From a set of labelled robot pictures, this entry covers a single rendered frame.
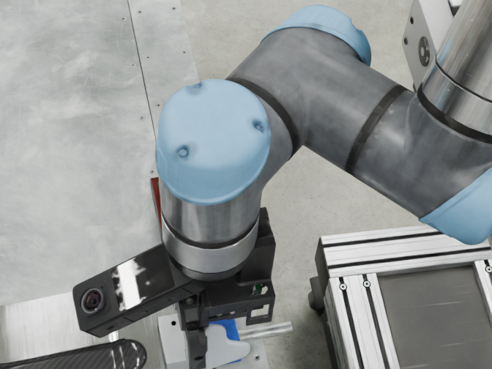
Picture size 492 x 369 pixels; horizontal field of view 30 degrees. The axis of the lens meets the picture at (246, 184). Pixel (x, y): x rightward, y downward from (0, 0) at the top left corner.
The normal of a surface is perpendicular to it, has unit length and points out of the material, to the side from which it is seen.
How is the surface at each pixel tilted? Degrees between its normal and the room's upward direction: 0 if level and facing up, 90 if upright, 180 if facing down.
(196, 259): 90
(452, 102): 61
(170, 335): 0
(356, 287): 0
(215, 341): 77
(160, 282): 28
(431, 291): 0
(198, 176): 87
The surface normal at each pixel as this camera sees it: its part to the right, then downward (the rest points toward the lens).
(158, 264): -0.41, -0.36
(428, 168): -0.50, 0.31
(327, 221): 0.05, -0.54
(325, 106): -0.37, 0.06
